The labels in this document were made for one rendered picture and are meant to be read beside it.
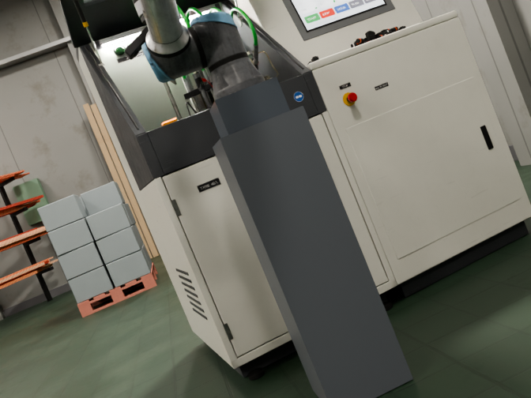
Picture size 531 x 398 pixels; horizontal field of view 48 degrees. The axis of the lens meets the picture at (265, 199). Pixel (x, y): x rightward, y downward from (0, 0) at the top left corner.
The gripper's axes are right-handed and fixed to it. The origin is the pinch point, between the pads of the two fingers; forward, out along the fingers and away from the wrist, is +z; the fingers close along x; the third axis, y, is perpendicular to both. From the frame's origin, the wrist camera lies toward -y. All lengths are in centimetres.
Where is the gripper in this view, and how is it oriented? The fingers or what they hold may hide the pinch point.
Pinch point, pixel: (171, 80)
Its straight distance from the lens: 182.6
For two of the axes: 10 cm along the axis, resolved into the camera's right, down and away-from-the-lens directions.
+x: -1.7, 0.1, 9.9
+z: 3.8, 9.2, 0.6
